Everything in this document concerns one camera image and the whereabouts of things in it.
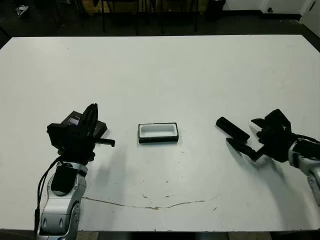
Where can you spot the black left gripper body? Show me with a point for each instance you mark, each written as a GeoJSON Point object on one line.
{"type": "Point", "coordinates": [77, 150]}

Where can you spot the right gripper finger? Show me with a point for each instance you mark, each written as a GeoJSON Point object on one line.
{"type": "Point", "coordinates": [240, 146]}
{"type": "Point", "coordinates": [258, 122]}

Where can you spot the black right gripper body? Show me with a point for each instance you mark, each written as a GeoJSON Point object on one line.
{"type": "Point", "coordinates": [275, 145]}

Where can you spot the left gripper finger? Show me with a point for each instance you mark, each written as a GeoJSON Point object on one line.
{"type": "Point", "coordinates": [86, 120]}
{"type": "Point", "coordinates": [95, 120]}

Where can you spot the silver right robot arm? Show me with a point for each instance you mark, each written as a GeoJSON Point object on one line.
{"type": "Point", "coordinates": [307, 165]}

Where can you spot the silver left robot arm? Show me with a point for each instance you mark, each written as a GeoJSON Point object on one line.
{"type": "Point", "coordinates": [60, 207]}

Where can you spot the black box lid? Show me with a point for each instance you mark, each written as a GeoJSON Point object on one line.
{"type": "Point", "coordinates": [72, 117]}

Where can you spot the black box with white insert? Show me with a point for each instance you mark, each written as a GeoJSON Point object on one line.
{"type": "Point", "coordinates": [157, 131]}

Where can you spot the black metal chair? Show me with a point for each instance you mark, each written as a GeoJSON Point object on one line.
{"type": "Point", "coordinates": [103, 20]}

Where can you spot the small black round object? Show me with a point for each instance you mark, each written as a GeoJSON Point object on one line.
{"type": "Point", "coordinates": [269, 9]}

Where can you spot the black waste bin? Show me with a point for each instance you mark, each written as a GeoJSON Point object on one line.
{"type": "Point", "coordinates": [215, 8]}

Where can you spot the white cabinet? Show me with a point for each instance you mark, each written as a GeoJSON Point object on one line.
{"type": "Point", "coordinates": [311, 11]}

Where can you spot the white sneaker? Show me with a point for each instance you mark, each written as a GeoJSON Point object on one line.
{"type": "Point", "coordinates": [22, 10]}

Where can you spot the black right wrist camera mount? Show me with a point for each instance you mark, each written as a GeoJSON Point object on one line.
{"type": "Point", "coordinates": [277, 118]}

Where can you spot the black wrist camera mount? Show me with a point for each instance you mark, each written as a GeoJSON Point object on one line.
{"type": "Point", "coordinates": [277, 118]}
{"type": "Point", "coordinates": [56, 135]}

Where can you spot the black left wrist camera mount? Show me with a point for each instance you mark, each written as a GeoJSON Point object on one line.
{"type": "Point", "coordinates": [56, 135]}

